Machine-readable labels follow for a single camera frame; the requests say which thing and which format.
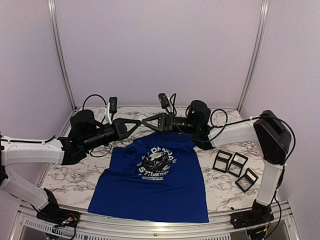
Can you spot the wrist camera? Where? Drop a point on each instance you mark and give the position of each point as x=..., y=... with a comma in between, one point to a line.
x=111, y=109
x=165, y=103

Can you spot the black display box middle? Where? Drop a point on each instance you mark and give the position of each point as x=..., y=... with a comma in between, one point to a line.
x=237, y=164

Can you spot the right aluminium corner post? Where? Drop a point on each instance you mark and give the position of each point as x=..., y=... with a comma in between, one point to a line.
x=261, y=29

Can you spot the blue panda print t-shirt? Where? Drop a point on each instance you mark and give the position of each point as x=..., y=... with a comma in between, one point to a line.
x=156, y=178

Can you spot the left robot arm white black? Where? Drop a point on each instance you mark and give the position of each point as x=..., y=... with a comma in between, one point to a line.
x=85, y=135

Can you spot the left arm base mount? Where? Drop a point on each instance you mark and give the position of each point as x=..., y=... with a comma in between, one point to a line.
x=61, y=217

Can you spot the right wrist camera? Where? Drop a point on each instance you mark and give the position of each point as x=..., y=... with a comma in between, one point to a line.
x=165, y=103

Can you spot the black display box left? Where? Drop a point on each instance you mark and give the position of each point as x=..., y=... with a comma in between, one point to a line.
x=221, y=161

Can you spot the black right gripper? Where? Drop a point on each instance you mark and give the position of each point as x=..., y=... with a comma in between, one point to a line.
x=165, y=122

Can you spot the black display box right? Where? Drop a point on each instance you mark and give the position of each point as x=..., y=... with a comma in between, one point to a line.
x=247, y=180

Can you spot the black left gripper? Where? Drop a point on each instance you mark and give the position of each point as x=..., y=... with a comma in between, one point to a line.
x=121, y=130

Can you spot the left aluminium corner post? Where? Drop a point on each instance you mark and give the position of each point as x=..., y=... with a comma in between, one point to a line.
x=60, y=55

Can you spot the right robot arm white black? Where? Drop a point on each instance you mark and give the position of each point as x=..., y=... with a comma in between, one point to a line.
x=274, y=137

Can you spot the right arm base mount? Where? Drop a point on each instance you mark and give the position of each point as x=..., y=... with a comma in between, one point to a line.
x=252, y=217

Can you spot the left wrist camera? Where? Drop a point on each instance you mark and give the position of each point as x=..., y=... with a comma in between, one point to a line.
x=111, y=109

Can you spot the aluminium corner post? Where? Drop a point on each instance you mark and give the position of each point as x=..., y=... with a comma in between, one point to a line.
x=60, y=55
x=261, y=29

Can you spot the black display box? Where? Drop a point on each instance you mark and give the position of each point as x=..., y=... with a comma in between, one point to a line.
x=237, y=164
x=221, y=161
x=247, y=180

